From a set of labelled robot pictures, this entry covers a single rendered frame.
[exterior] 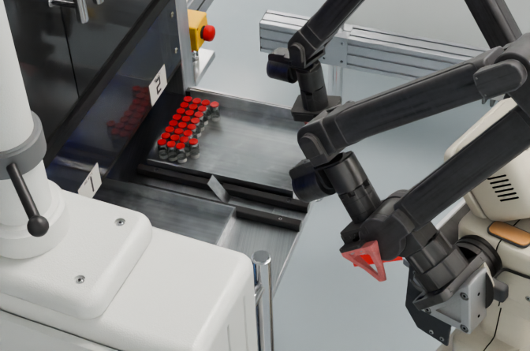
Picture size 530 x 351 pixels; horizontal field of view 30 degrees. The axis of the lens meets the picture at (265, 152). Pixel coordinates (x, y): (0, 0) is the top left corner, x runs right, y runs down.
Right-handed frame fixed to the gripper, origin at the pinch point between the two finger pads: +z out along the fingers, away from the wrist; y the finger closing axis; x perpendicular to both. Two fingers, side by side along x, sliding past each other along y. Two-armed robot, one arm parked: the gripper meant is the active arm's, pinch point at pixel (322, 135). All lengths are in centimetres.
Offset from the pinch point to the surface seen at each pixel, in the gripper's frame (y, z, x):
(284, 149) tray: 8.0, 1.0, 4.5
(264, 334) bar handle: -24, -39, 87
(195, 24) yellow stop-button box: 33.6, -18.8, -16.0
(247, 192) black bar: 10.5, -1.2, 21.6
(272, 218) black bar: 2.9, 0.2, 27.5
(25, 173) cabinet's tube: -9, -78, 100
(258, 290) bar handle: -26, -49, 88
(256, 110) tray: 17.8, -1.8, -5.7
